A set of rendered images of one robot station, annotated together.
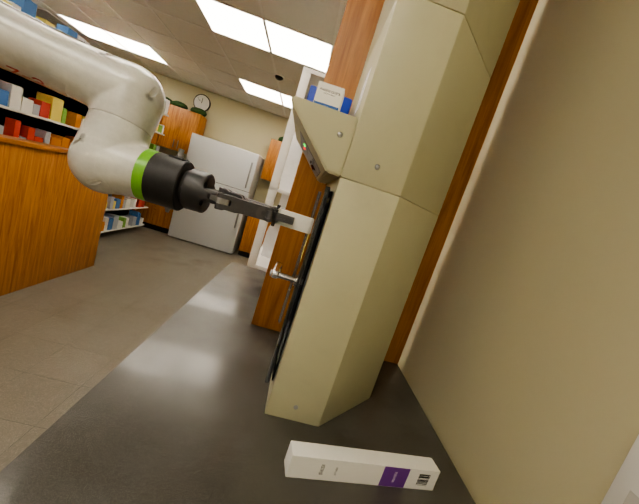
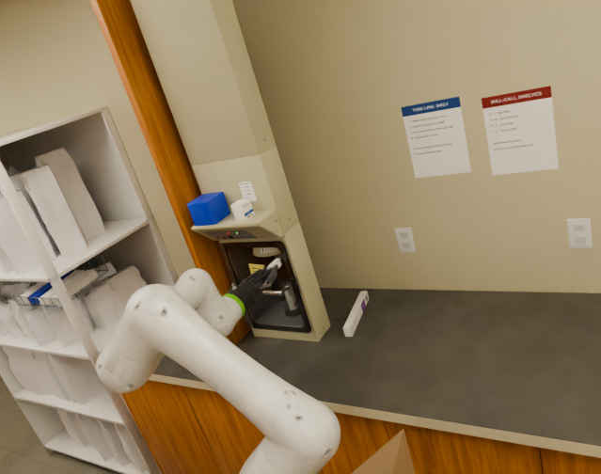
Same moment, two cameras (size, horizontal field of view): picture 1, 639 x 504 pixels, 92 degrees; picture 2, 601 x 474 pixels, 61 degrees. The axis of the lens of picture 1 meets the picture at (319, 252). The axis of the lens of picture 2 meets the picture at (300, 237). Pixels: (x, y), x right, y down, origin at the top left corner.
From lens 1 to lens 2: 1.55 m
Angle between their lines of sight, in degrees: 48
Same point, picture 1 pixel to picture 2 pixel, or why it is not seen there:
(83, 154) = (229, 321)
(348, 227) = (295, 248)
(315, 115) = (267, 222)
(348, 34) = (161, 149)
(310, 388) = (322, 315)
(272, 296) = not seen: hidden behind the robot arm
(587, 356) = (370, 219)
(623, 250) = (356, 182)
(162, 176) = (248, 298)
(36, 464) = (330, 396)
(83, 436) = (319, 389)
